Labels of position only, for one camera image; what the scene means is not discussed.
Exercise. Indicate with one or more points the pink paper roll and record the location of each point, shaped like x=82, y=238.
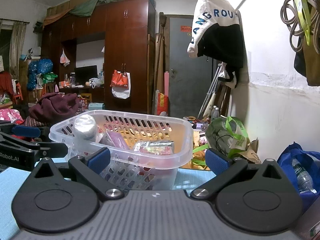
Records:
x=166, y=85

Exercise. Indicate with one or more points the blue shopping bag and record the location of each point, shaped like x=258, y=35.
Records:
x=287, y=157

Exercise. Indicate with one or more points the dark wooden wardrobe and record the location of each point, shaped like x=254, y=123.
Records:
x=125, y=42

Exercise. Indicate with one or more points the red stool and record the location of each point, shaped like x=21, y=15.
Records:
x=17, y=91

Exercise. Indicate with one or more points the cardboard boxes on wardrobe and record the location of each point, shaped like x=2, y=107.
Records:
x=60, y=7

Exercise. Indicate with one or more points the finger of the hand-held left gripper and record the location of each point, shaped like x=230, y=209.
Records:
x=50, y=149
x=26, y=130

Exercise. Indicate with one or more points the beige curtain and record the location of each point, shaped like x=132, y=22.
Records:
x=17, y=47

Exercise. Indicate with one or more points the red box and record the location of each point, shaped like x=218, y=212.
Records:
x=155, y=148

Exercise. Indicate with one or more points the brown paper bag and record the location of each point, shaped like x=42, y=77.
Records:
x=252, y=152

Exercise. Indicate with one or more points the plastic water bottle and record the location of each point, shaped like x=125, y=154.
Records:
x=302, y=175

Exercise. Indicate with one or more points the purple box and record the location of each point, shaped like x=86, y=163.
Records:
x=115, y=140

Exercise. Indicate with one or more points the metal crutches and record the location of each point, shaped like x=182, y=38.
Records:
x=212, y=92

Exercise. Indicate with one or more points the orange and white plastic bag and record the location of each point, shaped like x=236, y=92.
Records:
x=120, y=82

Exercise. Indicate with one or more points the maroon cloth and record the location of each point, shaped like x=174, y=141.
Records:
x=55, y=107

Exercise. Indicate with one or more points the teal box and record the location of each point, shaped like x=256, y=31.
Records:
x=96, y=106

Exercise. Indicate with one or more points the leaning cardboard boards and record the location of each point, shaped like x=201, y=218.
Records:
x=157, y=75

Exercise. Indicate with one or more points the green tarp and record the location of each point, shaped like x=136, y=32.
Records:
x=85, y=7

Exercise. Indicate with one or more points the brown hanging bag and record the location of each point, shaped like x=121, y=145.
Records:
x=311, y=65

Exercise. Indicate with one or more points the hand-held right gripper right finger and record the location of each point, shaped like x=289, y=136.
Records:
x=216, y=161

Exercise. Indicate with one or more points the red and yellow bag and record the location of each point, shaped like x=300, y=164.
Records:
x=162, y=103

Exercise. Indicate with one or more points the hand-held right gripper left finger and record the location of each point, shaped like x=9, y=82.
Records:
x=100, y=157

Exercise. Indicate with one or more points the grey door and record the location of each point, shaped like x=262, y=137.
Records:
x=190, y=75

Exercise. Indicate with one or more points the black monitor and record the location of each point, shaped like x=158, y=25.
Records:
x=85, y=75

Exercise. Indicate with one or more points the white bottle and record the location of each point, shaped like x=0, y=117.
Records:
x=85, y=127

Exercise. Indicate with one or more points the blue mesh bag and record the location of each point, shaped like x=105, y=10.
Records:
x=37, y=72

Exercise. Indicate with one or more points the small hanging plastic bag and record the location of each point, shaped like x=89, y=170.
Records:
x=64, y=58

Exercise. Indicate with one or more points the white and black jacket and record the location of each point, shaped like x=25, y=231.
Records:
x=215, y=25

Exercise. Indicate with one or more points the green plastic bag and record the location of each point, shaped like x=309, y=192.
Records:
x=225, y=135

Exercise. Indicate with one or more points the clear plastic basket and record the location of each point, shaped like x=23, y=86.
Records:
x=162, y=163

